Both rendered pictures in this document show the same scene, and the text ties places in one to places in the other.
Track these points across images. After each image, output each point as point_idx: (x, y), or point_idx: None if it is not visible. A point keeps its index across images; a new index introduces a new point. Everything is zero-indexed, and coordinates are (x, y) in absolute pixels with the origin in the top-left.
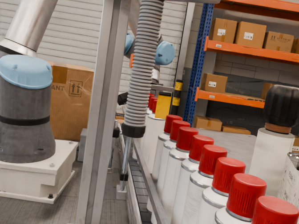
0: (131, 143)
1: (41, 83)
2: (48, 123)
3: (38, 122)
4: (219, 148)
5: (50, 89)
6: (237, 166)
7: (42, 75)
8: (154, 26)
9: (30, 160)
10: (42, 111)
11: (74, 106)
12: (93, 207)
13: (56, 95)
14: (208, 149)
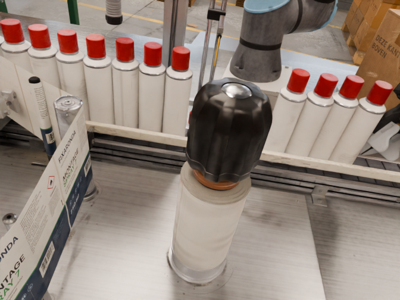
0: (200, 72)
1: (252, 8)
2: (257, 51)
3: (246, 43)
4: (64, 33)
5: (265, 18)
6: (29, 25)
7: (255, 0)
8: None
9: (231, 71)
10: (249, 35)
11: (396, 86)
12: None
13: (389, 61)
14: (64, 28)
